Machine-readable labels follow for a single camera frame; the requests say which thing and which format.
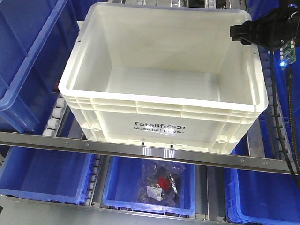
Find white roller track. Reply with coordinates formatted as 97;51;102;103
42;94;67;137

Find white plastic tote crate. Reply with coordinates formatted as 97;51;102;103
58;3;268;154

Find green circuit board right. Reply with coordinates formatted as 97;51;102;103
280;39;296;70

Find blue bin upper left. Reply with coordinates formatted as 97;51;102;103
0;0;79;134

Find blue bin centre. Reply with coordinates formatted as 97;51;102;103
102;157;196;217

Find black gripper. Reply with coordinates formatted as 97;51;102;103
229;0;300;49

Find clear bagged item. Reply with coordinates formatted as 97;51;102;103
136;159;186;207

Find blue bin lower right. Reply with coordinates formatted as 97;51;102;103
224;168;300;225

